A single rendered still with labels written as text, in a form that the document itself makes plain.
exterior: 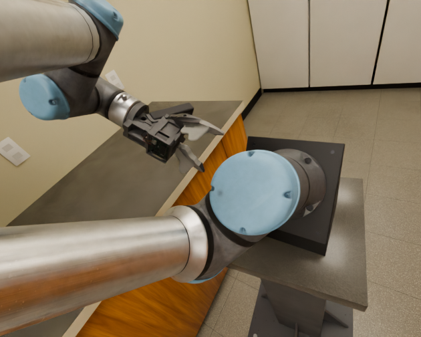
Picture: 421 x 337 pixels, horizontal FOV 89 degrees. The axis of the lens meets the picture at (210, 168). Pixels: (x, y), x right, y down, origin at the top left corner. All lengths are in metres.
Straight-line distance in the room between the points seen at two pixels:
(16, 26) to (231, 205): 0.28
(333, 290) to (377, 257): 1.12
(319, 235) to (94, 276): 0.41
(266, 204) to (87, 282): 0.21
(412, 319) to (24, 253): 1.55
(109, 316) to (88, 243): 0.64
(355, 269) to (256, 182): 0.35
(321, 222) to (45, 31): 0.51
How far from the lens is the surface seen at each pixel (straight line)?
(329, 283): 0.56
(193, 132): 0.45
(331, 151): 0.49
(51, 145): 1.33
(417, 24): 2.79
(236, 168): 0.30
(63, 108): 0.46
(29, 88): 0.47
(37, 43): 0.28
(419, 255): 1.74
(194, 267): 0.33
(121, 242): 0.26
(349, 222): 0.63
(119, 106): 0.51
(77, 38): 0.34
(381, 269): 1.64
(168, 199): 0.79
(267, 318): 1.49
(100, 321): 0.87
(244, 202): 0.29
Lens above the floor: 1.47
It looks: 41 degrees down
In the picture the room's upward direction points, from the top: 23 degrees counter-clockwise
